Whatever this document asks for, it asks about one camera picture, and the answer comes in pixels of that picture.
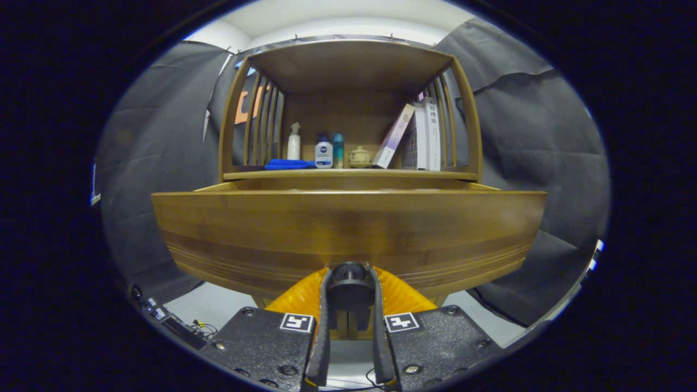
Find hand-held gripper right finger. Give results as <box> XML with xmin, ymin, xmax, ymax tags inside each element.
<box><xmin>368</xmin><ymin>265</ymin><xmax>504</xmax><ymax>392</ymax></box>

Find white lotion bottle blue cap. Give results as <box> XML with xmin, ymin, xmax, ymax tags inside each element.
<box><xmin>315</xmin><ymin>134</ymin><xmax>333</xmax><ymax>169</ymax></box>

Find blue folded cloth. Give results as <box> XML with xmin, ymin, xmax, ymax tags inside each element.
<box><xmin>265</xmin><ymin>158</ymin><xmax>316</xmax><ymax>170</ymax></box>

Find wooden countertop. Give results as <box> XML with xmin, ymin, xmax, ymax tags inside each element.
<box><xmin>222</xmin><ymin>168</ymin><xmax>479</xmax><ymax>182</ymax></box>

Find purple and white book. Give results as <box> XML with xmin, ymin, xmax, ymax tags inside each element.
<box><xmin>373</xmin><ymin>103</ymin><xmax>415</xmax><ymax>169</ymax></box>

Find beige ceramic lidded cup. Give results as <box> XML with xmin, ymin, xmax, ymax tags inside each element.
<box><xmin>348</xmin><ymin>146</ymin><xmax>372</xmax><ymax>169</ymax></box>

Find black power strip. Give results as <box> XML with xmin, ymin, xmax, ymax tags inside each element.
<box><xmin>143</xmin><ymin>297</ymin><xmax>207</xmax><ymax>349</ymax></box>

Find white book with black lettering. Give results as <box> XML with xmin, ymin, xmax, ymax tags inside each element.
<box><xmin>425</xmin><ymin>97</ymin><xmax>442</xmax><ymax>172</ymax></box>

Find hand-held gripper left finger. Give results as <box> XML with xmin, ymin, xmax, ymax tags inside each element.
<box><xmin>200</xmin><ymin>266</ymin><xmax>335</xmax><ymax>392</ymax></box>

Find plain white book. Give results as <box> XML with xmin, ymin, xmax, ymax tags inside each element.
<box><xmin>415</xmin><ymin>101</ymin><xmax>429</xmax><ymax>170</ymax></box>

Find wooden cabinet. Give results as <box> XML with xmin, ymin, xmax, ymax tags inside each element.
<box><xmin>218</xmin><ymin>38</ymin><xmax>484</xmax><ymax>341</ymax></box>

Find dark patterned book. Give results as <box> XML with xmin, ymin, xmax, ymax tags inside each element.
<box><xmin>402</xmin><ymin>117</ymin><xmax>419</xmax><ymax>169</ymax></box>

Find wooden drawer with black knob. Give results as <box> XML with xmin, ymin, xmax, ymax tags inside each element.
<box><xmin>151</xmin><ymin>180</ymin><xmax>547</xmax><ymax>311</ymax></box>

